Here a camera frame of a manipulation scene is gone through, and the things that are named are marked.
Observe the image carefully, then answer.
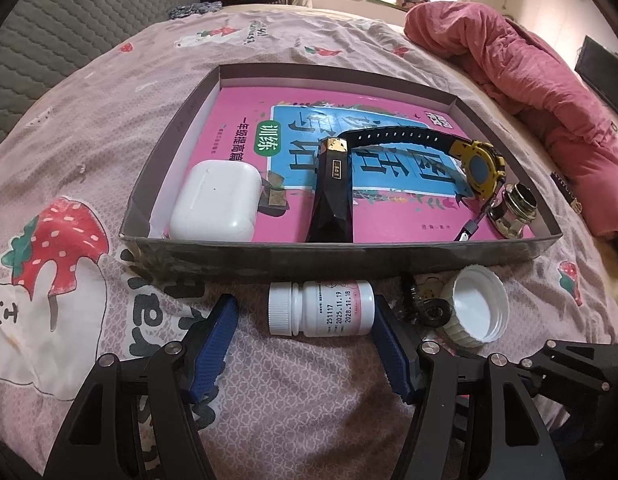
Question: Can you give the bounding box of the white pill bottle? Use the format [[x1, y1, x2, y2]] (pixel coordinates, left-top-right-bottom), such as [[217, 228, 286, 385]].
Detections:
[[268, 280, 375, 338]]

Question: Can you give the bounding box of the white ribbed jar lid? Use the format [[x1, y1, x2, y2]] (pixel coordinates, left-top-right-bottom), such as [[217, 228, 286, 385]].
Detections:
[[440, 264, 510, 348]]

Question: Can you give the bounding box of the black faceted tube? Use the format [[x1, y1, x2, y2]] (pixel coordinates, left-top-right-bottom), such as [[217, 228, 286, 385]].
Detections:
[[306, 138, 353, 243]]

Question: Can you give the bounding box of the yellow and black wristwatch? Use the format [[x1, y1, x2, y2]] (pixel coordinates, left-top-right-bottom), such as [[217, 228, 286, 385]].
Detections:
[[338, 126, 506, 242]]

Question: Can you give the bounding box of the shallow grey cardboard box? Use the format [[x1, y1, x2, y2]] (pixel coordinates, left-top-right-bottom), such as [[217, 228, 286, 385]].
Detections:
[[120, 63, 562, 281]]

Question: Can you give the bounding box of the white earbuds case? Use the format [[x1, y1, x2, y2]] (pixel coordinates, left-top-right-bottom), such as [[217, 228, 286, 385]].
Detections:
[[168, 159, 262, 242]]

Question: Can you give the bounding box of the small bronze binder clip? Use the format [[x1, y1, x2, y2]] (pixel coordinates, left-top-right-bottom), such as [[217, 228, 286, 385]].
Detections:
[[258, 170, 289, 218]]

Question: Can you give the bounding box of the brass metal fitting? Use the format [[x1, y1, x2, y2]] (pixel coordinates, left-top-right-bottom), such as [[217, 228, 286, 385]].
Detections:
[[488, 182, 538, 240]]

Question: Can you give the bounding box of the black labelled box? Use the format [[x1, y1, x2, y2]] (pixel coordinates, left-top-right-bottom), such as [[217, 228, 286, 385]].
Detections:
[[551, 172, 582, 214]]

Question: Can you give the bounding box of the red crumpled duvet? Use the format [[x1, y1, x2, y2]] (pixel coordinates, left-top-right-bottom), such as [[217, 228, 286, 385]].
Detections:
[[404, 1, 618, 238]]

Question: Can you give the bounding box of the grey quilted headboard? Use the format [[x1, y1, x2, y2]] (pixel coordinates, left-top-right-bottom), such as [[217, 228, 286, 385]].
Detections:
[[0, 0, 196, 144]]

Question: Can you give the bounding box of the small black ring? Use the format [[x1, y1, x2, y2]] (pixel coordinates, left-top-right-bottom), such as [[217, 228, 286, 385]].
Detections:
[[417, 297, 453, 328]]

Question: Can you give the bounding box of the black wall television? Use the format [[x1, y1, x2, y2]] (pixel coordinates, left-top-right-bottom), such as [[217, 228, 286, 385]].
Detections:
[[574, 36, 618, 115]]

